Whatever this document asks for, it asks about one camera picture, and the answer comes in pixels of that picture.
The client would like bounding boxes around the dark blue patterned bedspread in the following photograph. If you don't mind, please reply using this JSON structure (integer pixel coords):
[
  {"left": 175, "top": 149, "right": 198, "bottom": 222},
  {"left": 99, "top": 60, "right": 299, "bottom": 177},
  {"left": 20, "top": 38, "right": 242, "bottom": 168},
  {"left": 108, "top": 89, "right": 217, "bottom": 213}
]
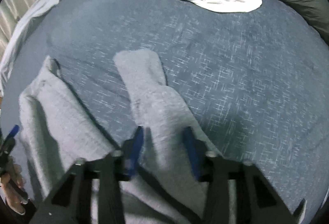
[{"left": 0, "top": 0, "right": 329, "bottom": 219}]

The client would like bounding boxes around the person's left hand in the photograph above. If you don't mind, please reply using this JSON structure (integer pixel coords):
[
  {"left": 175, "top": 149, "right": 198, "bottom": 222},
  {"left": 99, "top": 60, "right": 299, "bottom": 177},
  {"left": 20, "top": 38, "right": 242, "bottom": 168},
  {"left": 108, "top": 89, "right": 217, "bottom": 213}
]
[{"left": 1, "top": 157, "right": 26, "bottom": 216}]

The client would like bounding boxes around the grey knitted garment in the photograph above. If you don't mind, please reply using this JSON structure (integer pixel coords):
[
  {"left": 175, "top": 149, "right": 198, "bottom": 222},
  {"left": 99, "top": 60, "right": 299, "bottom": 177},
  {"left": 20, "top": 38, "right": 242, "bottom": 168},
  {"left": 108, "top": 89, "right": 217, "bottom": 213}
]
[{"left": 19, "top": 49, "right": 217, "bottom": 223}]

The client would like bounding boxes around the light grey bed sheet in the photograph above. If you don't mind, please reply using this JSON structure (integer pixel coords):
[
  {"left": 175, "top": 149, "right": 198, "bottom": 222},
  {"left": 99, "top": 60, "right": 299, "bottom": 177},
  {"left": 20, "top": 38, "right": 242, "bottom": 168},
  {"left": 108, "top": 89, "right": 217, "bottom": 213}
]
[{"left": 1, "top": 0, "right": 61, "bottom": 96}]

